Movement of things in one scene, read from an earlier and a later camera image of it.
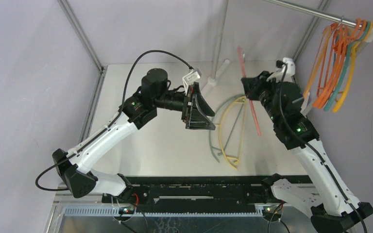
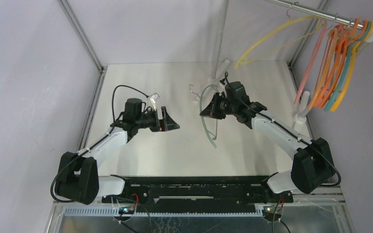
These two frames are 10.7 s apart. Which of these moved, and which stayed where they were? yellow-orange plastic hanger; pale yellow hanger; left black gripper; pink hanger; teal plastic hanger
Moved: pale yellow hanger; pink hanger; left black gripper
Stayed: teal plastic hanger; yellow-orange plastic hanger
